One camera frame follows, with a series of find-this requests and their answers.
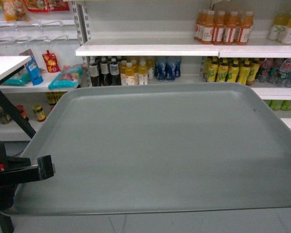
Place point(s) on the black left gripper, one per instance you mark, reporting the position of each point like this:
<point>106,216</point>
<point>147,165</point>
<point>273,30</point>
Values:
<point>14,171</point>

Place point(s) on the grey rectangular serving tray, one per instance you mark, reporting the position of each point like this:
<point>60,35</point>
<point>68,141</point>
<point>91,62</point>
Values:
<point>159,148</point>

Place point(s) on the yellow lid sauce jar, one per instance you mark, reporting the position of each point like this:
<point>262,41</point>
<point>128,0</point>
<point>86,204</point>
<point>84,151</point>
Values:
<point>39,113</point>

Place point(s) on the black table leg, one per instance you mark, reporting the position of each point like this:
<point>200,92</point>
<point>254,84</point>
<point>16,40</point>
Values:
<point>7,106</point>

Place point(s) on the teal snack bag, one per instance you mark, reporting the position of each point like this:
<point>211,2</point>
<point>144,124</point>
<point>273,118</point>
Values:
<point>68,77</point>

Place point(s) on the blue snack bag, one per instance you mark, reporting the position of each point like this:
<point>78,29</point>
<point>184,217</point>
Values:
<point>32,68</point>

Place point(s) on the red snack pouch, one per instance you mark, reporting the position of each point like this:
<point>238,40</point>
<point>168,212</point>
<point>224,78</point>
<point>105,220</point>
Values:
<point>51,62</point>

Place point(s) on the white metal store shelf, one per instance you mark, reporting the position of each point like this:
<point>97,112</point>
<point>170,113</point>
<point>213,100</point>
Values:
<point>139,28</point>

